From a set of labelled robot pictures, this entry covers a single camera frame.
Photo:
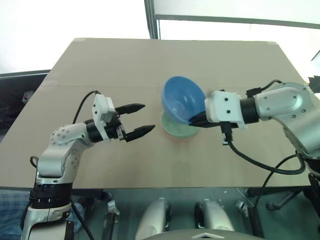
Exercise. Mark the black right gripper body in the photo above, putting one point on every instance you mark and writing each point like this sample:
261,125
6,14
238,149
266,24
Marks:
212,124

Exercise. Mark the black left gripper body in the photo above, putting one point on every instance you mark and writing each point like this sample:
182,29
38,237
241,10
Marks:
115,130

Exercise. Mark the blue checked fabric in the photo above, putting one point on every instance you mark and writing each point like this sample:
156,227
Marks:
12,210

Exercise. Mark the blue plastic bowl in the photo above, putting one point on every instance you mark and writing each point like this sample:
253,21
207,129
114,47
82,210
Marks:
180,97

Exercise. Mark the silver rounded robot leg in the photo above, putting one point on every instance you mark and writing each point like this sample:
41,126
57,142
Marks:
152,217
215,215

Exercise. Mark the black equipment piece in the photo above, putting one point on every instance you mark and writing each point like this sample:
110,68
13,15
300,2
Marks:
315,83

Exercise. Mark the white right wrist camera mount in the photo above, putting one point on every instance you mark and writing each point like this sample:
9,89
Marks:
225,107

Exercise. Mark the red and white small item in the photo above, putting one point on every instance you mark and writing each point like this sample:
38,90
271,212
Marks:
27,96

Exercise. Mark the dark grey robot chest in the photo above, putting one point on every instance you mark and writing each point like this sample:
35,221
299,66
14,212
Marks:
175,236

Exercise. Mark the green plastic bowl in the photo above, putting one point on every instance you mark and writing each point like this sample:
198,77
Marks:
175,128

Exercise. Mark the black and silver support post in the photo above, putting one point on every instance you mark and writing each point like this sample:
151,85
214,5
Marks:
111,215
250,215

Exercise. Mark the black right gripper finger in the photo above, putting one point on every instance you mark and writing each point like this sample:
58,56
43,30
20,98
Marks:
200,116
198,123

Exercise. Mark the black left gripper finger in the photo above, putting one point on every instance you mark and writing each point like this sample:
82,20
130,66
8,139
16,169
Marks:
140,132
131,108

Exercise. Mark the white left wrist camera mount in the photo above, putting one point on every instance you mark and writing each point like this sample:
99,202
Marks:
98,107

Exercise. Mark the grey window frame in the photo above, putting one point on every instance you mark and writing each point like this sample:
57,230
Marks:
151,20

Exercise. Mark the pink plastic bowl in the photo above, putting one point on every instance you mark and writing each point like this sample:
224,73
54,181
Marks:
175,139

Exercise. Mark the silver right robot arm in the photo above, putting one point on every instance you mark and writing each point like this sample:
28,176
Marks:
282,105

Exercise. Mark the black chair base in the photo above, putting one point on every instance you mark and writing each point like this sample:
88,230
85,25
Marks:
282,200

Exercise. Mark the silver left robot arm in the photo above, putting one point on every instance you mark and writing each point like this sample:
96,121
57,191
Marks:
57,150

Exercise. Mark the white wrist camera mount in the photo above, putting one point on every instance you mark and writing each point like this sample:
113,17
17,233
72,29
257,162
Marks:
98,107
225,107

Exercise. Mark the brown cardboard table cover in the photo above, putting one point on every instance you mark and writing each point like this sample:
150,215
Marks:
125,162

